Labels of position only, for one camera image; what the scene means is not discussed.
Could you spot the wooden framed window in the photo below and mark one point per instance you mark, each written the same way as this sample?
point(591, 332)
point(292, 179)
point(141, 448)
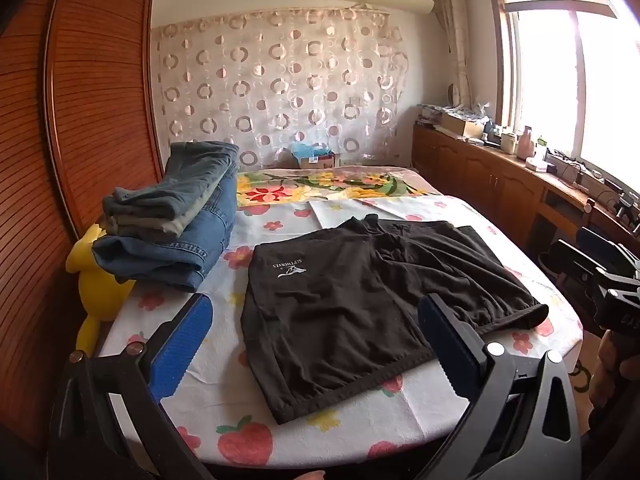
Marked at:
point(550, 75)

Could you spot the black clamp stand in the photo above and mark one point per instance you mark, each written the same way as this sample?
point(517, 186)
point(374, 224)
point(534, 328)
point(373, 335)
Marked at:
point(625, 210)

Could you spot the long wooden cabinet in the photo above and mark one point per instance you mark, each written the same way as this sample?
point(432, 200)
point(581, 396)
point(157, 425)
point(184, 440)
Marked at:
point(480, 180)

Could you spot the white mug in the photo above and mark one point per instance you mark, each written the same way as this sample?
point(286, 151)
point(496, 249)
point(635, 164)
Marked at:
point(509, 144)

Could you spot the open cardboard box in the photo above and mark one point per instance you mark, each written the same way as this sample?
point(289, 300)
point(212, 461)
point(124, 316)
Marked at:
point(462, 125)

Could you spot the yellow plush toy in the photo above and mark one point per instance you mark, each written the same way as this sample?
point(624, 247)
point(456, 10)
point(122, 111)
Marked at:
point(100, 295)

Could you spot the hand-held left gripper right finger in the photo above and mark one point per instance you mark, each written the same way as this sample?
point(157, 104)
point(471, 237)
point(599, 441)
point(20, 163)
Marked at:
point(445, 345)

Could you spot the circle-patterned sheer curtain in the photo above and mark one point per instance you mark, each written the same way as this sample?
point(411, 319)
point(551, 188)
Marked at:
point(280, 85)

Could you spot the olive grey folded pants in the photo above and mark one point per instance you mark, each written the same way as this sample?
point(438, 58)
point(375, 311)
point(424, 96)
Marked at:
point(155, 230)

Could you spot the floral blanket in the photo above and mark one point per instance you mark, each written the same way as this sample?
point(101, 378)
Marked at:
point(330, 185)

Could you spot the white flat box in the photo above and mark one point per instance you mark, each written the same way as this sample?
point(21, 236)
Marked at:
point(539, 165)

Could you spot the strawberry printed bed sheet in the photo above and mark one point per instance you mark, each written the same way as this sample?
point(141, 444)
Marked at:
point(225, 400)

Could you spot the pale window curtain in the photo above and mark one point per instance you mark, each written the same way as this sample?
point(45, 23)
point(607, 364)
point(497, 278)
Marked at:
point(457, 40)

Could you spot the black pants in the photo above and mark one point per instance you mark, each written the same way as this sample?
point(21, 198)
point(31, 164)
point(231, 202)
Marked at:
point(340, 310)

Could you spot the pink bottle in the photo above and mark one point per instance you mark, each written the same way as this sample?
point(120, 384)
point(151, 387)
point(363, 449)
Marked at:
point(526, 144)

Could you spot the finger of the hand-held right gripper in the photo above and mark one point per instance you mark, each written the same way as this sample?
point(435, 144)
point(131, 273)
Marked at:
point(607, 252)
point(572, 262)

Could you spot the grey-blue folded jeans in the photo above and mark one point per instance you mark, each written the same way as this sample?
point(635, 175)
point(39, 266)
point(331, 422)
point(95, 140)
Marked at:
point(195, 170)

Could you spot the blue folded jeans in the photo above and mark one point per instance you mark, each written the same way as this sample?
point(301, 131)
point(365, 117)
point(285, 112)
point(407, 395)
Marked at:
point(200, 250)

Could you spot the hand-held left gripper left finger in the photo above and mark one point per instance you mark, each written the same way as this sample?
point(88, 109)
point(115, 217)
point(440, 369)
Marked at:
point(182, 345)

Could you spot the person's right hand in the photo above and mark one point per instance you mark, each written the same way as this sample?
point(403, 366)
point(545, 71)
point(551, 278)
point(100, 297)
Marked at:
point(605, 365)

